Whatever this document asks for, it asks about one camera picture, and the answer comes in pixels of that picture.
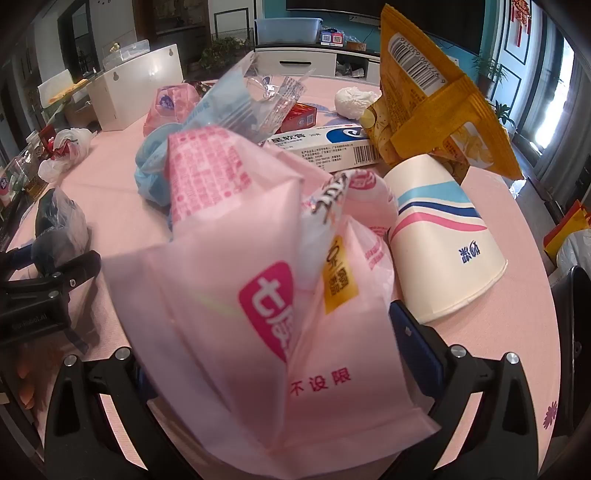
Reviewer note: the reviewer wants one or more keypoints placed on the yellow snack bag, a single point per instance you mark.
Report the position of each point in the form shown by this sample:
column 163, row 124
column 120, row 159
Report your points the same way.
column 443, row 115

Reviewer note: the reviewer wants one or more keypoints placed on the pink tablecloth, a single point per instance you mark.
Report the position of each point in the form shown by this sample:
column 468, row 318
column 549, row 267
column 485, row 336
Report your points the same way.
column 115, row 157

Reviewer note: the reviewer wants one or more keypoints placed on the white red plastic bag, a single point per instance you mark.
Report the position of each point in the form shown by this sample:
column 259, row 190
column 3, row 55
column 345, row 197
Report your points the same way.
column 69, row 143

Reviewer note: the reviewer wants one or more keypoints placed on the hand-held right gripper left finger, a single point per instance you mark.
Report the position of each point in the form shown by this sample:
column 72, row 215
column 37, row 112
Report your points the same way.
column 99, row 374

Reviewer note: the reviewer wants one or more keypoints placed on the person's left hand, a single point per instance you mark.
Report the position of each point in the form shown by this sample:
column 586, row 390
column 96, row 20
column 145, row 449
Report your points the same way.
column 27, row 385

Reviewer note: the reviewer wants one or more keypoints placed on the clear bag with dark contents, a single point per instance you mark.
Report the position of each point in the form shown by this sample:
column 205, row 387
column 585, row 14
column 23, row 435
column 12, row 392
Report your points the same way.
column 60, row 221

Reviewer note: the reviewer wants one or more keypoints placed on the clear plastic wrapper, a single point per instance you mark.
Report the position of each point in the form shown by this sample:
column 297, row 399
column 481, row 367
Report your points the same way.
column 281, row 97

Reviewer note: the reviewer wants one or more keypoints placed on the striped white paper cup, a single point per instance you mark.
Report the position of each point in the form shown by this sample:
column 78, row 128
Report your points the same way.
column 438, row 240

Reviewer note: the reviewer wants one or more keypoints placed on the pink tissue packet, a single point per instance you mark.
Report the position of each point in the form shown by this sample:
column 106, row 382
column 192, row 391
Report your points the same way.
column 168, row 106

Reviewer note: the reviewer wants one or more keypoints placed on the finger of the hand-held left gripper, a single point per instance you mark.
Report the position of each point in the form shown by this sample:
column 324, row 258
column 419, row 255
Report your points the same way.
column 69, row 270

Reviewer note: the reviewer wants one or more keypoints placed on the small red box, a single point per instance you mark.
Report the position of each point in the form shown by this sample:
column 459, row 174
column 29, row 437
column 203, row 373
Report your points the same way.
column 300, row 120

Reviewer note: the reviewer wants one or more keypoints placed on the white blue medicine box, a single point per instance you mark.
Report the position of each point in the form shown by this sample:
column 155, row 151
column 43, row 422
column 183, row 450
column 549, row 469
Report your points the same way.
column 323, row 147

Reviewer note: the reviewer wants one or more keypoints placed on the white television cabinet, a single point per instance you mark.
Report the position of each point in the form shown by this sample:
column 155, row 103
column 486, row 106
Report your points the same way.
column 300, row 57

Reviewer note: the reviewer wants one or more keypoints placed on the white wooden box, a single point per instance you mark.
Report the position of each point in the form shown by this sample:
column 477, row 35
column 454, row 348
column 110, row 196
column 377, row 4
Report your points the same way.
column 134, row 92

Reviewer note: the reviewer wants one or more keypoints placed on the clear plastic container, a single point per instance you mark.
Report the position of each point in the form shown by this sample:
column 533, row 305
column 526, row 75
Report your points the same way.
column 124, row 48

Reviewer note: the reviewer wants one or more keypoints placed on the clear blue bread bag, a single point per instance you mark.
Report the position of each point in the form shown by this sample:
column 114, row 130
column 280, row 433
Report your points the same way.
column 226, row 106

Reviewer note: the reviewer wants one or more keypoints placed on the clear plastic storage box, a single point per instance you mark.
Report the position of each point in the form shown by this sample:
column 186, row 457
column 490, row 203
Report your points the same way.
column 286, row 32

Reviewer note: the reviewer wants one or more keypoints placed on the tall potted plant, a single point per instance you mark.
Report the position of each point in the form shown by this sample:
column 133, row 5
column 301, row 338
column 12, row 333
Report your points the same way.
column 489, row 69

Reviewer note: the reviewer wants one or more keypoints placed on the red knot wall decoration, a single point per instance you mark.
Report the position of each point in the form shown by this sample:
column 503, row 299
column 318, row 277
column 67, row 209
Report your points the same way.
column 519, row 14

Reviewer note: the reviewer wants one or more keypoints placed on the red blue small display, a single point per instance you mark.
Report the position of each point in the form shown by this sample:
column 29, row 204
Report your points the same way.
column 332, row 38

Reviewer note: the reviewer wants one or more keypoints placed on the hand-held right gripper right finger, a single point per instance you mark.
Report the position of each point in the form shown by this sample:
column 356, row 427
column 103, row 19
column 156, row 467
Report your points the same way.
column 415, row 346

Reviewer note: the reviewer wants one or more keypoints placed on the pink plastic wrapper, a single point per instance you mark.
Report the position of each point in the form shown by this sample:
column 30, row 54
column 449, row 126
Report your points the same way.
column 207, row 277

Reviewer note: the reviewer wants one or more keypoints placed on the bushy potted plant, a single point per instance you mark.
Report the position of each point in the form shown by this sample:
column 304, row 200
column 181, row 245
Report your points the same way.
column 226, row 50

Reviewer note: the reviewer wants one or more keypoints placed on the blue cloth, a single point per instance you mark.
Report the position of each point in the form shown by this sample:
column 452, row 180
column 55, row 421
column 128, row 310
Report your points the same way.
column 150, row 161

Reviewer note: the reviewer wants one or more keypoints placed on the low potted plant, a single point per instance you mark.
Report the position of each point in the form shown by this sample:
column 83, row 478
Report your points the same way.
column 503, row 113

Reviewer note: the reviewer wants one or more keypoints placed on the orange tote bag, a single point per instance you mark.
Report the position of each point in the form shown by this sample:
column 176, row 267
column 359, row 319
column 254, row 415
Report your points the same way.
column 572, row 221

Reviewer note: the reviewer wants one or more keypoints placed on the black television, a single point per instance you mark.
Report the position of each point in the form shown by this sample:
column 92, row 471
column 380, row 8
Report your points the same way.
column 332, row 4

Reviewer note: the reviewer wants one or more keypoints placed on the white crumpled tissue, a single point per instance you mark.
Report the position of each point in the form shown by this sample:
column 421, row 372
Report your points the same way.
column 353, row 101

